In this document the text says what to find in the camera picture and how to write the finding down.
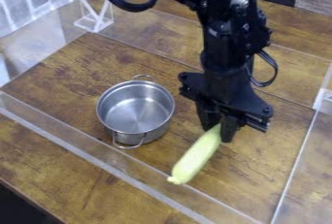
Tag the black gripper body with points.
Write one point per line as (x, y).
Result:
(231, 94)

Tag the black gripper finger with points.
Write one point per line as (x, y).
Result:
(228, 127)
(208, 115)

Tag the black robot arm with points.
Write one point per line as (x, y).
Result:
(234, 36)

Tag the small steel pot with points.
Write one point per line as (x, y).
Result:
(135, 110)

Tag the clear acrylic bracket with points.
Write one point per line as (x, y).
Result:
(93, 21)

